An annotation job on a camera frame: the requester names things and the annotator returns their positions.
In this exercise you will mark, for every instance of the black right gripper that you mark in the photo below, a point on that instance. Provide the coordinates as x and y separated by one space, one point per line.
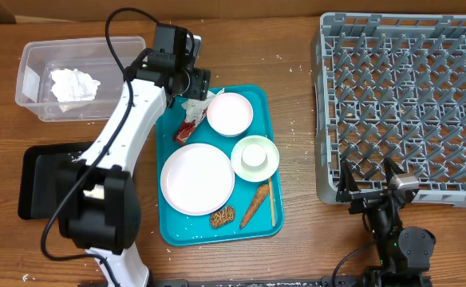
347 190

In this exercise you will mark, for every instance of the grey dishwasher rack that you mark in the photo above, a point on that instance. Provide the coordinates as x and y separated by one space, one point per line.
391 86

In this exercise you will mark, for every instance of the red ketchup packet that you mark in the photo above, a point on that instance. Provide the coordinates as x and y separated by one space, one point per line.
187 128

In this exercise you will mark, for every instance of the carrot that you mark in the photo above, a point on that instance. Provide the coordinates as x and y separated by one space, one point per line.
255 204

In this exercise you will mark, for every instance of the white torn wrapper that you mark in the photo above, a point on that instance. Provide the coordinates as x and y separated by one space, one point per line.
196 109

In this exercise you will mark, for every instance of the pink bowl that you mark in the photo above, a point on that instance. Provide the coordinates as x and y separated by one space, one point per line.
230 114

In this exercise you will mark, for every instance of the clear plastic bin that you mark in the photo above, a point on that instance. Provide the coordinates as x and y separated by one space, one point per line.
89 55

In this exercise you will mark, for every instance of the pile of white rice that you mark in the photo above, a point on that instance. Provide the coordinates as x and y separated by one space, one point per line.
75 156

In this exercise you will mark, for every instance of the wooden chopstick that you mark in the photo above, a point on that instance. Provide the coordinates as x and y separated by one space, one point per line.
271 193

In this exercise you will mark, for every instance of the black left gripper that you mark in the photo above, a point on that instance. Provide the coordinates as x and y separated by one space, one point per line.
199 84

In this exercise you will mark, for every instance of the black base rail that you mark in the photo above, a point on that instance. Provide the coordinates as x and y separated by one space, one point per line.
257 283

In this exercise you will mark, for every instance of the white napkin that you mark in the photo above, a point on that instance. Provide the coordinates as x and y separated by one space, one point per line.
71 87

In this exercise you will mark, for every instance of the white cup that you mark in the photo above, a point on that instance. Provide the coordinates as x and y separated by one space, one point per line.
254 155

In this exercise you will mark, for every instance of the teal plastic tray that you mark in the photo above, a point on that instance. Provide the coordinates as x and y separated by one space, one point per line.
179 229

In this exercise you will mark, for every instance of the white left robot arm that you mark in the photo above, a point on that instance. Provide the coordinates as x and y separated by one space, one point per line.
98 208

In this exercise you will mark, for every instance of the pale green saucer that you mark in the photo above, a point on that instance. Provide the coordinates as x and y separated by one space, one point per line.
254 174

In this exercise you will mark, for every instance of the black tray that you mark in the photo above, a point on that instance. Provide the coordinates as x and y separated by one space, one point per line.
37 196

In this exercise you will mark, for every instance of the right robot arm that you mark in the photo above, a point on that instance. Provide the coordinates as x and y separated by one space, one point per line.
404 252

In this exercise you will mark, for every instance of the large white plate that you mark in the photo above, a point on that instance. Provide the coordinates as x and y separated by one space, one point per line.
197 179

